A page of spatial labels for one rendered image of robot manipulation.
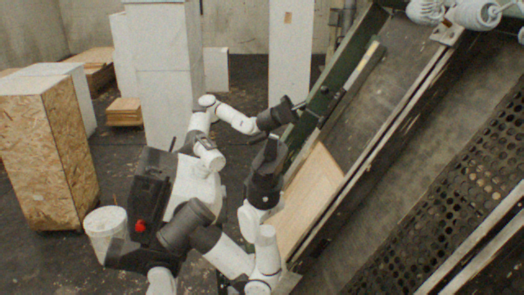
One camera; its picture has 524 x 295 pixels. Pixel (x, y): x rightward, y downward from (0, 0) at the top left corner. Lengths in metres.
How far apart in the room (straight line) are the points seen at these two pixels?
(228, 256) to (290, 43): 4.15
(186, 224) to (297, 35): 4.16
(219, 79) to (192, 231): 5.42
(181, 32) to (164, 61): 0.34
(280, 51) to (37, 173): 3.35
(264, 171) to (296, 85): 4.37
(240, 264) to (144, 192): 0.37
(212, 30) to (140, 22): 5.95
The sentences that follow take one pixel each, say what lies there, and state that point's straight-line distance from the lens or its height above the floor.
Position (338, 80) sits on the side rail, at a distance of 1.69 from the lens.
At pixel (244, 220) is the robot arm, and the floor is 1.39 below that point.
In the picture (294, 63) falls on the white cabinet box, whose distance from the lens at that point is 5.00.
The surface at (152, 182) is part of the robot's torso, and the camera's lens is 1.11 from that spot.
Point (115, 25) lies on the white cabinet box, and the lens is 5.53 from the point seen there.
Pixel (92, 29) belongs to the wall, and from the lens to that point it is 10.33.
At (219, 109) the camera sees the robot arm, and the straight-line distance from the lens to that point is 1.54.
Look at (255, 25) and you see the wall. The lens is 9.32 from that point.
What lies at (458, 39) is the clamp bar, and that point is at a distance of 1.09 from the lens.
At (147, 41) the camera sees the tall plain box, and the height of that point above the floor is 1.38.
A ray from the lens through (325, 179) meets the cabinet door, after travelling 1.35.
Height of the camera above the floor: 1.96
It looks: 27 degrees down
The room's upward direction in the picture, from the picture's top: straight up
